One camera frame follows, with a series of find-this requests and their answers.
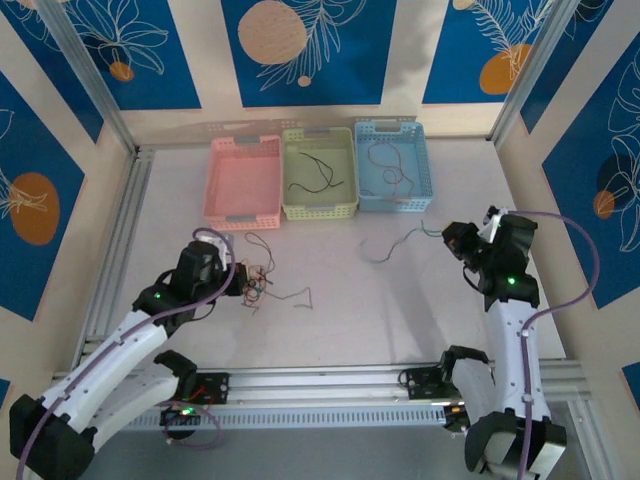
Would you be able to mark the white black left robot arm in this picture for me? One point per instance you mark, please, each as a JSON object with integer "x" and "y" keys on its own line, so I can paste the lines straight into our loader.
{"x": 105, "y": 357}

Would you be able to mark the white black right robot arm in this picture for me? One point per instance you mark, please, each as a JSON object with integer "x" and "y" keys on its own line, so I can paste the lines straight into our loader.
{"x": 515, "y": 350}

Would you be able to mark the blue plastic basket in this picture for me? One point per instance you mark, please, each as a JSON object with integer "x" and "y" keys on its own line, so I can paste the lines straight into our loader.
{"x": 390, "y": 202}

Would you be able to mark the pink plastic basket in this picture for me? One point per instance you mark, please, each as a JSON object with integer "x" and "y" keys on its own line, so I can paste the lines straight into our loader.
{"x": 240, "y": 185}

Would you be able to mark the green plastic basket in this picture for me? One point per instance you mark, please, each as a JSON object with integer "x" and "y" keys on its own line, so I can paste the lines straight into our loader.
{"x": 320, "y": 207}

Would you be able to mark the blue panel white line drawing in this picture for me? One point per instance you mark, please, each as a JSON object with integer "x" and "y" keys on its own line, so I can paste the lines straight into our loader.
{"x": 4, "y": 392}
{"x": 632, "y": 382}
{"x": 55, "y": 65}
{"x": 575, "y": 200}
{"x": 590, "y": 50}

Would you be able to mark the blue panel orange circle fern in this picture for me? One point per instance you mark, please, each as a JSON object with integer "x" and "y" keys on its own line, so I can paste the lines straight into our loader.
{"x": 450, "y": 60}

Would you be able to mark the blue panel beige circle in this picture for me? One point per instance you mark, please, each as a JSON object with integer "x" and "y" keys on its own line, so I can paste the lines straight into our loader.
{"x": 350, "y": 75}

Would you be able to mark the blue panel small orange circle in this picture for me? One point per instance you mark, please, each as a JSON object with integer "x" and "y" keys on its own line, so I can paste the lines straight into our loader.
{"x": 150, "y": 80}

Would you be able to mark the blue panel large orange circle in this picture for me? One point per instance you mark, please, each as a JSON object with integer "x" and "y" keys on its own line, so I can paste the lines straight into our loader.
{"x": 20, "y": 140}

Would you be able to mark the aluminium side rail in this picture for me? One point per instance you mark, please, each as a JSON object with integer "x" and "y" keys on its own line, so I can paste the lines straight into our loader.
{"x": 116, "y": 240}
{"x": 585, "y": 440}

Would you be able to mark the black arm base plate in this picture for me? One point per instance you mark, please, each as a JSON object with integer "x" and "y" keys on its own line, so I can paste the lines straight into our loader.
{"x": 212, "y": 387}
{"x": 420, "y": 384}

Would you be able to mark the thin aluminium wall rail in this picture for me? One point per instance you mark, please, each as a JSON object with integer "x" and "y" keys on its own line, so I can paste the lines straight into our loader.
{"x": 170, "y": 146}

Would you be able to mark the aluminium frame post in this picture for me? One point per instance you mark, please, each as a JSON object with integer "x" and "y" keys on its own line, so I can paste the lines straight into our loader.
{"x": 87, "y": 70}
{"x": 527, "y": 70}

